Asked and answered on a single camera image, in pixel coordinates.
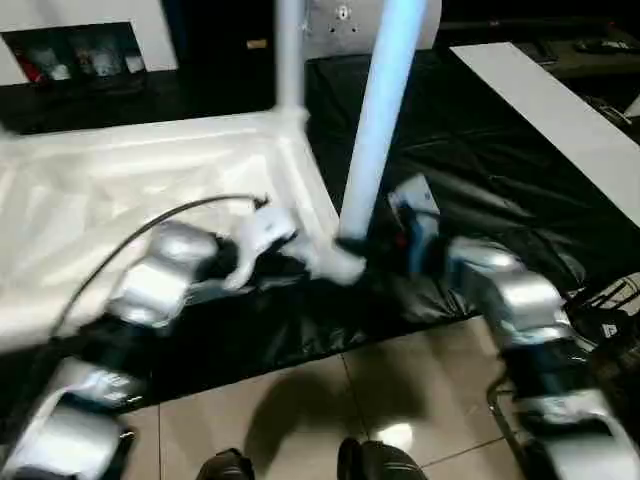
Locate white plastic table leg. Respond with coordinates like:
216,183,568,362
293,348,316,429
339,0,429,246
274,0,307,114

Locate white plastic table top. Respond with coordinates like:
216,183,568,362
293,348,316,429
0,107,369,356

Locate white flat board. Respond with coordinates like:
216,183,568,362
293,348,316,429
449,42,640,221

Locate dark robot left foot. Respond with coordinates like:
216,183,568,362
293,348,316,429
199,447,251,480

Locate dark robot foot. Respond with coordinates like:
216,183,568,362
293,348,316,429
337,437,426,480
199,447,251,480

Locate grey padded backrest cushion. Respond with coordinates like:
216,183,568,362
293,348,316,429
304,0,444,59

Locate dark robot right foot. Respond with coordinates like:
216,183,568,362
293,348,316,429
337,437,426,480

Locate white glass-door cabinet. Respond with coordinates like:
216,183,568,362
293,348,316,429
0,0,181,89

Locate red figurine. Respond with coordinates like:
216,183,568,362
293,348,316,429
17,49,44,84

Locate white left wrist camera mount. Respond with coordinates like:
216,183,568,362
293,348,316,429
224,207,301,291

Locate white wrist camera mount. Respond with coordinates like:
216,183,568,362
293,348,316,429
389,174,442,274
224,207,301,291

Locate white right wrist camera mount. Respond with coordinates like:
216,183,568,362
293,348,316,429
389,174,442,274

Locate chrome tube frame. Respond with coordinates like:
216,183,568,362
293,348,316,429
487,369,531,471

